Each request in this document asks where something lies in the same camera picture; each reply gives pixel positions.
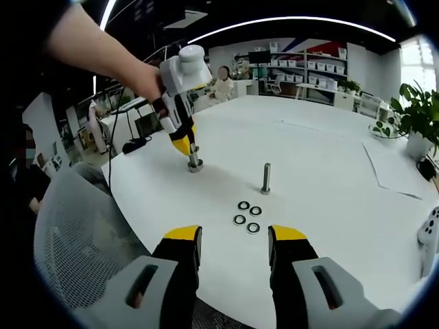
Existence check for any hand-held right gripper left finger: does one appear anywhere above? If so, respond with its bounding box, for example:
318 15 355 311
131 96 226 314
73 225 204 329

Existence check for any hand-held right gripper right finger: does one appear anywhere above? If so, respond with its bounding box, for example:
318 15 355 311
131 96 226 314
268 225 406 329

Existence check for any large threaded steel stud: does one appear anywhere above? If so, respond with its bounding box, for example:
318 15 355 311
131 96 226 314
187 143 205 173

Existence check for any small threaded steel stud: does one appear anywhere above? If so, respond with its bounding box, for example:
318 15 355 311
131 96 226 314
260 162 274 195

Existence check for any person's left hand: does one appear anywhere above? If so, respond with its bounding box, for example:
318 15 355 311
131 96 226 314
134 64 169 117

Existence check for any white desk with black legs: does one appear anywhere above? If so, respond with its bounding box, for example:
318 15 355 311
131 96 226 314
112 95 163 138

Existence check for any black pouch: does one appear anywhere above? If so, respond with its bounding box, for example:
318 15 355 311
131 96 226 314
122 138 152 154

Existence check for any black monitor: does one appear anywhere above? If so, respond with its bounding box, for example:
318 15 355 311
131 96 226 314
248 50 272 64

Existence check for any white mesh chair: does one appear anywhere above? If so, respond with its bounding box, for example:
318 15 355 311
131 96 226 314
33 162 241 329

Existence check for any curved ceiling light strip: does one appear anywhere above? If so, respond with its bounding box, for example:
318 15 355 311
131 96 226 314
187 15 395 45

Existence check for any shelf with white bins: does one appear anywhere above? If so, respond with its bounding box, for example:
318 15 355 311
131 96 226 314
252 40 349 92

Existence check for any white game controller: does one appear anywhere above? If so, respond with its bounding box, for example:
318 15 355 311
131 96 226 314
416 205 439 278

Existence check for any white paper sheet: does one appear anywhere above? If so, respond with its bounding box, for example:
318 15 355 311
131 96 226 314
362 138 436 200

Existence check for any small bushy potted plant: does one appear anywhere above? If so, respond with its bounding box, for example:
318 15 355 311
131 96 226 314
337 79 361 95

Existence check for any small plant in glass bowl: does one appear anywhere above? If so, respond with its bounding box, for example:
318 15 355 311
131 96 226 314
368 116 409 140

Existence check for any small black object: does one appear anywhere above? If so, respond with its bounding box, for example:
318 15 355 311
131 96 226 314
416 156 438 181

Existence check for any large potted green plant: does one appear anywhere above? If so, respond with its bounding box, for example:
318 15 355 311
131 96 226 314
389 80 439 160

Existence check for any large bright window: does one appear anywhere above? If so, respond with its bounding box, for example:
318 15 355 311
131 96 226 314
399 34 439 95

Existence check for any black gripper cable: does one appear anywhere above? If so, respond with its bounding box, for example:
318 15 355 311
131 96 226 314
107 87 128 198

